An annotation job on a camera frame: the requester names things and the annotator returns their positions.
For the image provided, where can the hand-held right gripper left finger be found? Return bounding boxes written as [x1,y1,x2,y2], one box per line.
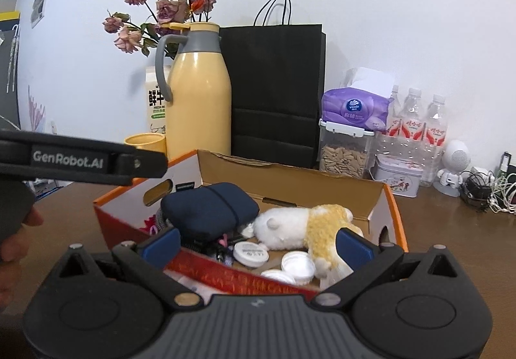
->
[56,227,204,311]

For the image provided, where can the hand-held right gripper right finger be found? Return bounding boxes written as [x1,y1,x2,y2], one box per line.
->
[314,227,462,309]

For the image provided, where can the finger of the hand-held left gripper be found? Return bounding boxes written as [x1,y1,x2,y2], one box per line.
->
[120,148,169,185]

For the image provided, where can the navy zip pouch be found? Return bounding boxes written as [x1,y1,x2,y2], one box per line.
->
[160,182,261,247]

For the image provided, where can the black braided cable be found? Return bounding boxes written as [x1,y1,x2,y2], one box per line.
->
[181,234,243,265]

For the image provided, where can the large white bottle cap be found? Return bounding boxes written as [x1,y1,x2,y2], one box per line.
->
[281,251,316,284]

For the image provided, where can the white and yellow plush hamster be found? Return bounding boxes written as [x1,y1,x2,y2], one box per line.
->
[242,204,365,289]

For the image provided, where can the red cardboard box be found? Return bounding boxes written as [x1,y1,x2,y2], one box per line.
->
[94,149,410,301]

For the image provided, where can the person's left hand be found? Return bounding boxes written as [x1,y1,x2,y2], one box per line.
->
[0,208,44,309]

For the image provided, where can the yellow mug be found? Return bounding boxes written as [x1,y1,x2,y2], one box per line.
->
[124,133,167,160]

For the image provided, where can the white milk carton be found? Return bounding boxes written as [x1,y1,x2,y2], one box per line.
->
[145,65,173,136]

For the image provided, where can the yellow thermos jug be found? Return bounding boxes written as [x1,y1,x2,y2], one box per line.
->
[155,21,232,162]

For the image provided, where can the white printed tin box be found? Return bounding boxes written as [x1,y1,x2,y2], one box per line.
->
[370,153,424,198]

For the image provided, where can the clear seed container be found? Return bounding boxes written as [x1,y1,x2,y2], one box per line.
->
[318,119,375,180]

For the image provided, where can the white robot figure speaker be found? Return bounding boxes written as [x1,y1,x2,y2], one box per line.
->
[434,140,471,197]

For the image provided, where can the clear water bottle red label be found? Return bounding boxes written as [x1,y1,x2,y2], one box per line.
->
[421,94,449,187]
[389,85,404,130]
[397,87,426,150]

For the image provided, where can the purple tissue pack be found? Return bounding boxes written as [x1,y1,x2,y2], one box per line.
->
[321,66,396,132]

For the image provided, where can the black paper bag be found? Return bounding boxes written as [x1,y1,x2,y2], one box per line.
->
[219,0,327,170]

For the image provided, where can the tangled black cables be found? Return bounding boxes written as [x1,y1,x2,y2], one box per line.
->
[460,167,494,206]

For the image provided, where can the wall paper notice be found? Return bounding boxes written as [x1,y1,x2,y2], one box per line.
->
[30,0,51,29]

